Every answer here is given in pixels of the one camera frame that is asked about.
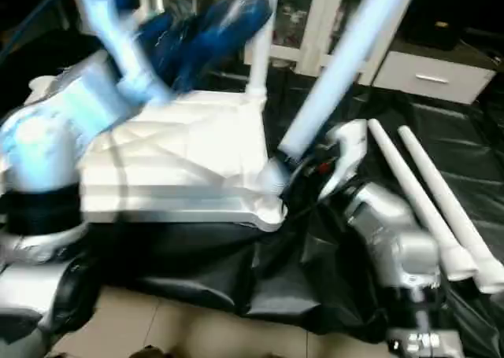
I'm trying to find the white plastic table leg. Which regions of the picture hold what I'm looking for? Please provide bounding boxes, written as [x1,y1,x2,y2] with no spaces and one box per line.
[262,0,420,195]
[397,125,504,294]
[247,0,281,101]
[367,119,478,282]

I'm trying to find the white plastic table top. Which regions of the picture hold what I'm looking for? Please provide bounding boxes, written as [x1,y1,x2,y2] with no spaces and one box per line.
[28,75,289,233]

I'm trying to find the dark storage box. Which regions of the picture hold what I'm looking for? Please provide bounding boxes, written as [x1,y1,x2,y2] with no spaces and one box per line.
[161,0,215,22]

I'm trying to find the white glass-door cabinet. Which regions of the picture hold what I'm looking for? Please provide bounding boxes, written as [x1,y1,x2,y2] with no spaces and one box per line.
[243,0,395,77]

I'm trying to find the black mat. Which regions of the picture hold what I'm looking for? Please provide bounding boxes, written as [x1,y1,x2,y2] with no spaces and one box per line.
[0,28,504,351]

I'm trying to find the white drawer unit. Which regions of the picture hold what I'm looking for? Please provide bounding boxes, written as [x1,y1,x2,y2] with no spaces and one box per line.
[372,51,498,105]

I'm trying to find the black box yellow label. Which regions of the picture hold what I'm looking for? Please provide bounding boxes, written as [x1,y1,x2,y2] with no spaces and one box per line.
[408,0,483,49]

